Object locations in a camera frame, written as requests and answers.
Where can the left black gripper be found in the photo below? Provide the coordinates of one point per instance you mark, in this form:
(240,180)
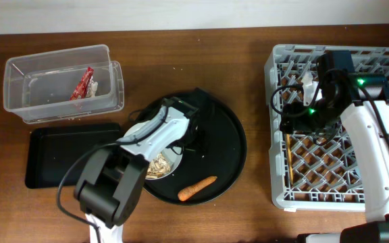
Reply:
(198,142)

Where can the orange carrot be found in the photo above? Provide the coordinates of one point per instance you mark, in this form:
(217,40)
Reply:
(190,191)

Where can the red snack wrapper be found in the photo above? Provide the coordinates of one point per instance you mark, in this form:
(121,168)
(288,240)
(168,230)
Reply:
(81,89)

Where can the white tissue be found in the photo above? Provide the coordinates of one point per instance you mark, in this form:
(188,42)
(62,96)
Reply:
(91,89)

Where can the clear plastic bin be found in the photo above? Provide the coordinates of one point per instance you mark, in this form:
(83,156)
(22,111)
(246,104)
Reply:
(38,87)

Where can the round black tray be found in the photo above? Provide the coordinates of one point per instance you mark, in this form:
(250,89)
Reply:
(219,150)

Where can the grey dishwasher rack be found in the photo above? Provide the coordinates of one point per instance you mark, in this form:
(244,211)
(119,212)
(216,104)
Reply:
(326,178)

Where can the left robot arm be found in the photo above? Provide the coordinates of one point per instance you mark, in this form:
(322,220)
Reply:
(114,174)

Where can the wooden chopstick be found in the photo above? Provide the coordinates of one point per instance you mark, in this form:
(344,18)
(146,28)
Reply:
(289,159)

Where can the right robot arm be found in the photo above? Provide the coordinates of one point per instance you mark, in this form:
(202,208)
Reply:
(360,103)

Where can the grey plate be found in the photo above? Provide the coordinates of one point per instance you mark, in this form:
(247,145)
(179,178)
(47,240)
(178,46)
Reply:
(174,156)

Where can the food scraps on plate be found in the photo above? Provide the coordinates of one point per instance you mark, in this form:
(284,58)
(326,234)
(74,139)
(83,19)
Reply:
(158,167)

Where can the black rectangular tray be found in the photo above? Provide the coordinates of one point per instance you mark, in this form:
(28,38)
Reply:
(52,151)

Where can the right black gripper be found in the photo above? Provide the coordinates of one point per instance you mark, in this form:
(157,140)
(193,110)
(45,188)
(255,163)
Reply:
(293,118)

